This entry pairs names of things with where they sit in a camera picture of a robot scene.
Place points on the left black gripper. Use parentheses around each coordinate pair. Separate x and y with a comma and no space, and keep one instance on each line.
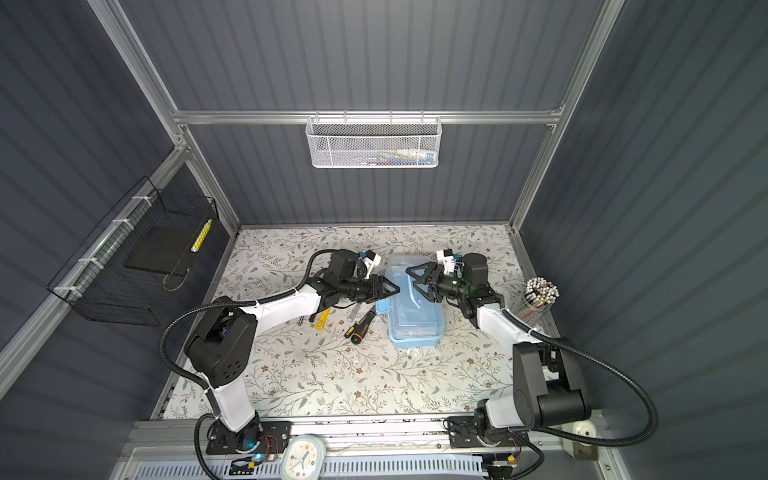
(383,295)

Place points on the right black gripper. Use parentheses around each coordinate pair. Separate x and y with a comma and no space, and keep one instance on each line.
(433,270)

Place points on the light blue plastic tool box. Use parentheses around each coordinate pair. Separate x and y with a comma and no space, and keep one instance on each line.
(413,321)

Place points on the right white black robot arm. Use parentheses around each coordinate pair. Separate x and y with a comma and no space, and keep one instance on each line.
(549,389)

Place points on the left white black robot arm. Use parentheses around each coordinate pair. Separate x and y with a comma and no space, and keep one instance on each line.
(219,347)

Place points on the floral table mat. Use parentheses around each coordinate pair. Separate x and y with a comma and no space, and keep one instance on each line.
(297,370)

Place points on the black orange screwdriver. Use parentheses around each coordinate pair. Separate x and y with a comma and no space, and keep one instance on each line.
(359,330)

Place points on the yellow pipe wrench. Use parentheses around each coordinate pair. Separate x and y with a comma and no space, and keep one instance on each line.
(322,320)

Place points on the clear cup of markers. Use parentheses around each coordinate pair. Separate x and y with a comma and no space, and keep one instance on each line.
(538,296)

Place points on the white analog clock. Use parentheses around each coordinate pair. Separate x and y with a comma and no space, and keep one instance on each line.
(303,458)

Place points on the yellow marker in black basket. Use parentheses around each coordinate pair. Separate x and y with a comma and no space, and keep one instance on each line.
(201,236)

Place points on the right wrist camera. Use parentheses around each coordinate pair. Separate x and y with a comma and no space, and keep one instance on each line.
(449,261)

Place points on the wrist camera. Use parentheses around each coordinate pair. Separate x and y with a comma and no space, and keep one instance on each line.
(370,259)
(449,261)

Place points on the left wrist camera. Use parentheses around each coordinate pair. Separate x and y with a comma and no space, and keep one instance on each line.
(370,259)

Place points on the white wire mesh basket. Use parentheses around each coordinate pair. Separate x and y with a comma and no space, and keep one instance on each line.
(371,145)

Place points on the black wire wall basket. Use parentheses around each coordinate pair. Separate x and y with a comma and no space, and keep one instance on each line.
(136,270)

